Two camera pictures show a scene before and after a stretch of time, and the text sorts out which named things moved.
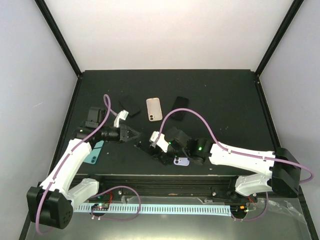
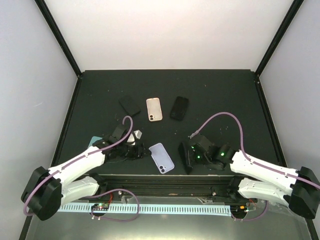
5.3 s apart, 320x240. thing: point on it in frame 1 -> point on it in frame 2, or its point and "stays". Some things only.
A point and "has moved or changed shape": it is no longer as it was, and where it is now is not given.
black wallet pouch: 130,104 stays
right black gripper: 163,158 -> 193,161
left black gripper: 123,133 -> 139,152
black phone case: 180,102 stays
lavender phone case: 181,161 has moved or changed shape
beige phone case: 154,108 stays
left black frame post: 68,52 stays
